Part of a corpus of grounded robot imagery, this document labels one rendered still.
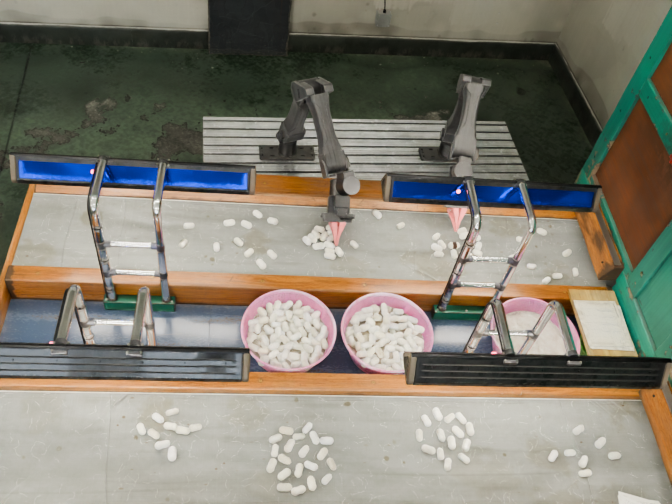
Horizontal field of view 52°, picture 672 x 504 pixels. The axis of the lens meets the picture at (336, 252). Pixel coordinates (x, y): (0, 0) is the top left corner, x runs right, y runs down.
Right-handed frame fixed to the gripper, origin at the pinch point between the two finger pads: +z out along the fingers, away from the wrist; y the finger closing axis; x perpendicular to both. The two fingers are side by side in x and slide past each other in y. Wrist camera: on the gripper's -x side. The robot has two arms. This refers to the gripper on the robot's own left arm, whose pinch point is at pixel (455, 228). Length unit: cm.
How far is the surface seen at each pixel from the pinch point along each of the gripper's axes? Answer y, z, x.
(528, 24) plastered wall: 94, -126, 183
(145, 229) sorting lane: -96, 5, 6
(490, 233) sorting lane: 14.6, 0.8, 9.0
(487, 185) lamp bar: -0.1, -11.8, -27.7
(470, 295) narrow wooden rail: 2.3, 20.1, -10.5
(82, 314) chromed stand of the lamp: -102, 25, -46
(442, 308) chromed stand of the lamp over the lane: -6.0, 24.3, -9.8
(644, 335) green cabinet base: 49, 29, -26
